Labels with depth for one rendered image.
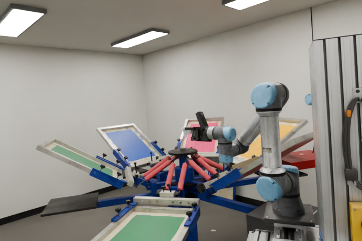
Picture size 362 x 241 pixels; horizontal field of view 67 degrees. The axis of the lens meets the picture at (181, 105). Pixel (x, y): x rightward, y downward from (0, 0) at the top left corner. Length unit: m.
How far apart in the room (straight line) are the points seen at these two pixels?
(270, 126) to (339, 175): 0.35
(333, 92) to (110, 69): 5.48
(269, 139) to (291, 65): 3.11
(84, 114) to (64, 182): 1.34
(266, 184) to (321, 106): 0.45
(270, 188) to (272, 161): 0.12
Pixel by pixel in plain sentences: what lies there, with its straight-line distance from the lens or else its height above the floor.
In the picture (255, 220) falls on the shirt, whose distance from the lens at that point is 2.25.
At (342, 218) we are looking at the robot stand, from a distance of 1.16.
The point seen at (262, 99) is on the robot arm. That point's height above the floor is 1.83.
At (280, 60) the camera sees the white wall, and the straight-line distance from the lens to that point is 4.41.
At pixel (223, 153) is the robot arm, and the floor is 1.56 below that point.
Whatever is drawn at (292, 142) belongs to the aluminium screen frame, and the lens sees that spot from 1.86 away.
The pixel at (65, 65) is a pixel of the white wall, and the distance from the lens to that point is 5.79.
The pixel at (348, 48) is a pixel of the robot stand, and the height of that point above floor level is 1.98.
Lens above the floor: 1.85
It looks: 1 degrees down
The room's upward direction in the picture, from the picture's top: 4 degrees counter-clockwise
